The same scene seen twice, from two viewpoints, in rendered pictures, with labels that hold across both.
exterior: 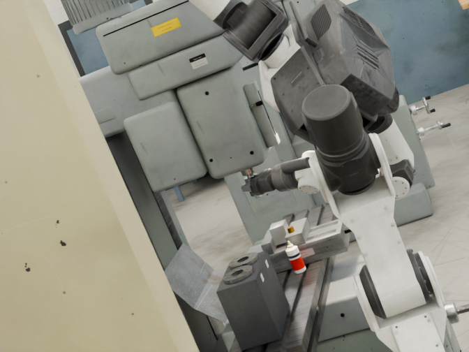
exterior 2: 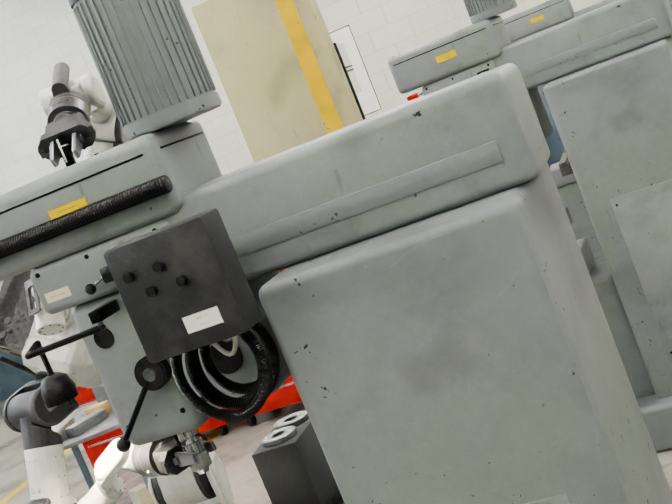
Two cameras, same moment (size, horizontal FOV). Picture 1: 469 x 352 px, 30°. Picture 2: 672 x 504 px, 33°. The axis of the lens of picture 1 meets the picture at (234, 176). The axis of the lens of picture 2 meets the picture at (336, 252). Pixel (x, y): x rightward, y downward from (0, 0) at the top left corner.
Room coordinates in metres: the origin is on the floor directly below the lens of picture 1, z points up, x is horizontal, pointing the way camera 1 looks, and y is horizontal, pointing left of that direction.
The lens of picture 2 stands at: (5.08, 0.54, 1.82)
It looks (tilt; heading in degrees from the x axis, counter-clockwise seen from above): 7 degrees down; 184
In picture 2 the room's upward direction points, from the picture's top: 22 degrees counter-clockwise
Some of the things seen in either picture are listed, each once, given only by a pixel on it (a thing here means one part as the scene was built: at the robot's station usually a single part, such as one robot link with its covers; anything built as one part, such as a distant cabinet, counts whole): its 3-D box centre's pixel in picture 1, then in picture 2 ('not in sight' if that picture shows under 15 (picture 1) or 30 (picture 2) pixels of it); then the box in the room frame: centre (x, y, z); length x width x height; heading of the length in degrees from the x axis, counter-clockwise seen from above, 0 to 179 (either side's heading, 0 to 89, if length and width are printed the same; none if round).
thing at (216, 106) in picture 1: (225, 119); (155, 353); (2.76, -0.04, 1.47); 0.21 x 0.19 x 0.32; 164
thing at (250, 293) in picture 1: (253, 297); (299, 463); (2.37, 0.08, 1.02); 0.22 x 0.12 x 0.20; 165
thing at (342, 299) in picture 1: (304, 307); not in sight; (2.76, -0.05, 0.78); 0.50 x 0.35 x 0.12; 74
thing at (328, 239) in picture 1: (294, 244); not in sight; (2.83, -0.10, 0.98); 0.35 x 0.15 x 0.11; 73
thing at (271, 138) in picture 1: (261, 114); not in sight; (2.73, -0.15, 1.45); 0.04 x 0.04 x 0.21; 74
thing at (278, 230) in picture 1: (280, 232); not in sight; (2.84, -0.07, 1.03); 0.06 x 0.05 x 0.06; 163
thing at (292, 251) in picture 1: (294, 255); not in sight; (2.71, -0.08, 0.98); 0.04 x 0.04 x 0.11
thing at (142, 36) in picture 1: (181, 19); (94, 200); (2.76, -0.03, 1.81); 0.47 x 0.26 x 0.16; 74
